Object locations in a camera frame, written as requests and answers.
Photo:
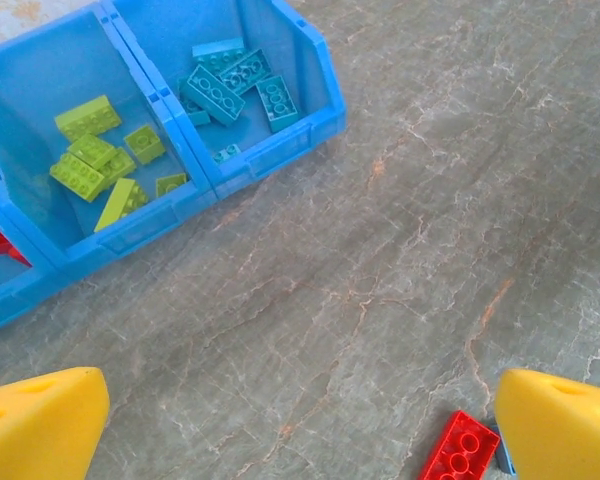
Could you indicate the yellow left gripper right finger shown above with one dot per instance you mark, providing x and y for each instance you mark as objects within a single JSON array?
[{"x": 565, "y": 435}]

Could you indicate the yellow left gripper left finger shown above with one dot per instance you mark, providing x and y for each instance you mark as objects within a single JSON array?
[{"x": 35, "y": 435}]

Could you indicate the red lego brick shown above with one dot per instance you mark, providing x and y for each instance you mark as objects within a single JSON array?
[
  {"x": 7, "y": 250},
  {"x": 460, "y": 445}
]

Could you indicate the small lime green lego brick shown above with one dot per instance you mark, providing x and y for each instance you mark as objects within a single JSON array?
[
  {"x": 144, "y": 144},
  {"x": 171, "y": 184},
  {"x": 120, "y": 166}
]

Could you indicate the small blue lego brick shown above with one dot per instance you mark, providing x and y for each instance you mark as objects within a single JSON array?
[{"x": 226, "y": 153}]

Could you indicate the blue plastic bin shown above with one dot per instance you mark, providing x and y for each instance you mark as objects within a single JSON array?
[
  {"x": 170, "y": 30},
  {"x": 30, "y": 85},
  {"x": 10, "y": 300}
]

